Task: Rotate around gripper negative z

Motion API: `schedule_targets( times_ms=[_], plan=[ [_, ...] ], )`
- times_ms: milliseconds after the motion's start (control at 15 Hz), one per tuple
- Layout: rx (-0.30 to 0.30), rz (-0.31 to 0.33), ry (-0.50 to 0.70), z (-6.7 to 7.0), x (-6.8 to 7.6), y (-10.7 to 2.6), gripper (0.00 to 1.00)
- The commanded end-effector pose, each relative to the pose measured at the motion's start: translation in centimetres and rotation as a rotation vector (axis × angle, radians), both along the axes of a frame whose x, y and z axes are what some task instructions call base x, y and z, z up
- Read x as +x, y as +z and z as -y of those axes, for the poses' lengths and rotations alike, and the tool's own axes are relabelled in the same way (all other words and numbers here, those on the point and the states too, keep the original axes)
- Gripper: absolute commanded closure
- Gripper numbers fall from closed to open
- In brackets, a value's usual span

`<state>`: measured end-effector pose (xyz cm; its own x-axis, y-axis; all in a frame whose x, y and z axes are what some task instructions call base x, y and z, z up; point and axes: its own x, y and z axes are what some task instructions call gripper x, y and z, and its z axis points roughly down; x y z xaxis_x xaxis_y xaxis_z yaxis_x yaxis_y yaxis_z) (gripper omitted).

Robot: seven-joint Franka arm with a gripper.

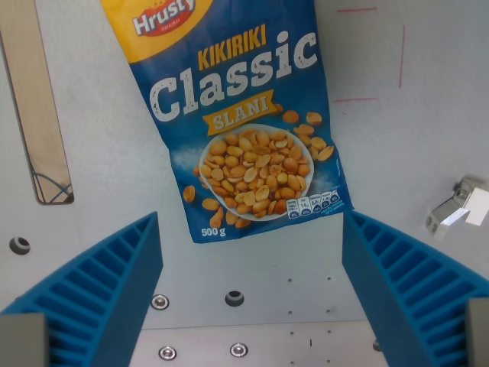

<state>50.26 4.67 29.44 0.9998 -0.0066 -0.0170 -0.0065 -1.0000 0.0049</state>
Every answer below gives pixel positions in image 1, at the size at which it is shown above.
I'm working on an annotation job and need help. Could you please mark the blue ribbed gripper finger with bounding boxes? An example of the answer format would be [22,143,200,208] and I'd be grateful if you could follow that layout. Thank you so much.
[342,209,489,367]
[0,211,164,367]

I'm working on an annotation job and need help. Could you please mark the wooden slat in table slot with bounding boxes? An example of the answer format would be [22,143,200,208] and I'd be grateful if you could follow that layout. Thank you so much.
[0,0,76,206]

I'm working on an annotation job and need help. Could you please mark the blue Hrusty Classic peanut bag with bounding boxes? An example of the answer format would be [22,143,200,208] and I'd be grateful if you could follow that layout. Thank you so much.
[99,0,355,244]

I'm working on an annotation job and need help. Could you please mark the silver metal angle bracket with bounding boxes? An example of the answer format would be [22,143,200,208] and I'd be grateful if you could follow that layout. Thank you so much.
[426,175,489,241]

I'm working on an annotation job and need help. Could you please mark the grey metal base plate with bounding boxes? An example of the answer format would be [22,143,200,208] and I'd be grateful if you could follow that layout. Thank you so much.
[128,320,380,367]

